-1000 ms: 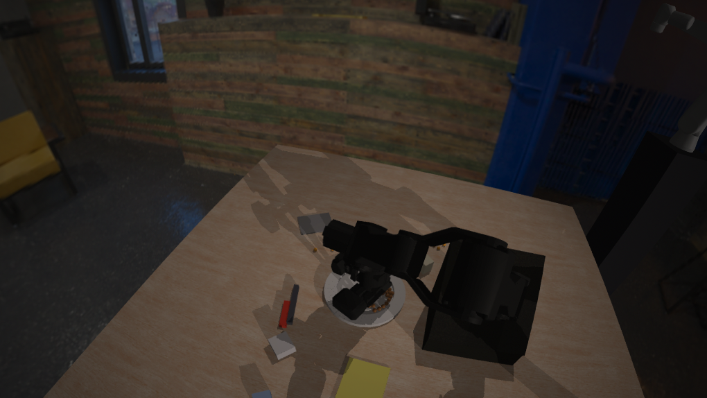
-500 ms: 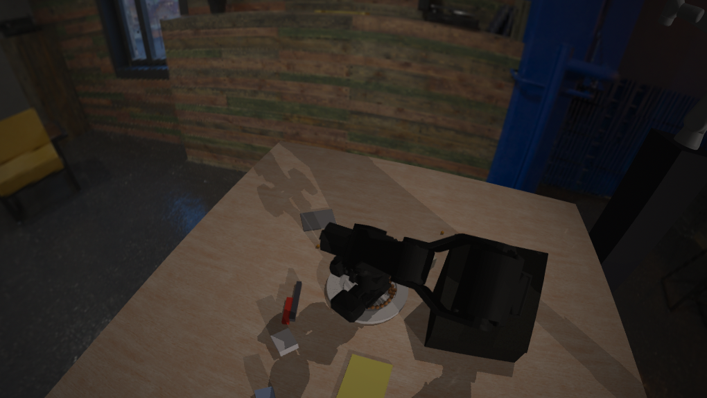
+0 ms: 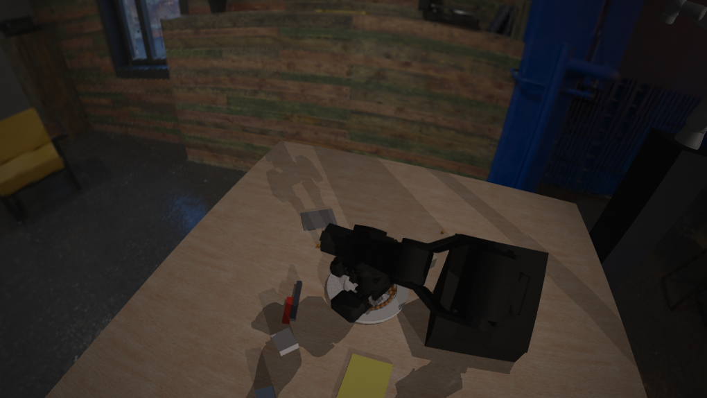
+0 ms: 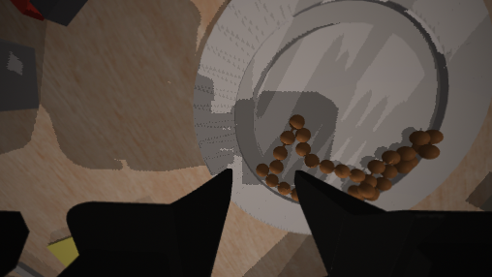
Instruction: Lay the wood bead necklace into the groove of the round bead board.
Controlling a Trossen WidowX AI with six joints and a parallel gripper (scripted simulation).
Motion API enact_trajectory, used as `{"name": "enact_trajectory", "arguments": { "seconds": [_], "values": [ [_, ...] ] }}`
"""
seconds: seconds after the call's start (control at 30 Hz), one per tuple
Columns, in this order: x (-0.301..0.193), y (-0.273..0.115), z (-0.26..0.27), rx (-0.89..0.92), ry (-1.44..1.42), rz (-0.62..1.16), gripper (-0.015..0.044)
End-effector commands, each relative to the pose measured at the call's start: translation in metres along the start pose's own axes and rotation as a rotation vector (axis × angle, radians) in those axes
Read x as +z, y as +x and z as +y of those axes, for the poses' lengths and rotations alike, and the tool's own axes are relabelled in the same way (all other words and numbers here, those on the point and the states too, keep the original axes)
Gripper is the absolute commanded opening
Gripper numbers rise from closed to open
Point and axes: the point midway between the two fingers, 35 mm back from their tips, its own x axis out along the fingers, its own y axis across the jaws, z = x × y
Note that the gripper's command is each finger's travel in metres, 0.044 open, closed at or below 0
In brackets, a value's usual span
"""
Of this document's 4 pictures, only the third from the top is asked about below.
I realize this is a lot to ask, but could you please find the yellow flat bar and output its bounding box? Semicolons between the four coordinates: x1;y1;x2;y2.
336;354;393;398

